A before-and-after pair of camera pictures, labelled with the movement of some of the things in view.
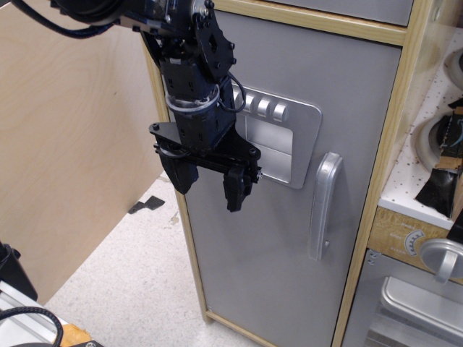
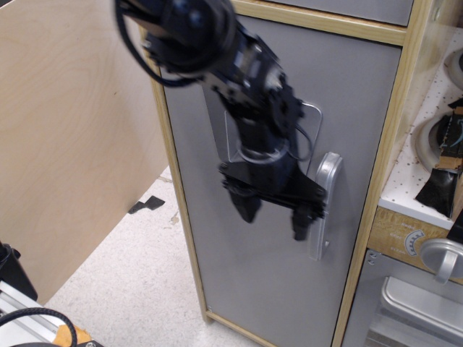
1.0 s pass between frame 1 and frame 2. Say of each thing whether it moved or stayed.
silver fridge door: stayed
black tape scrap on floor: stayed
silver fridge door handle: stayed
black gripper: moved
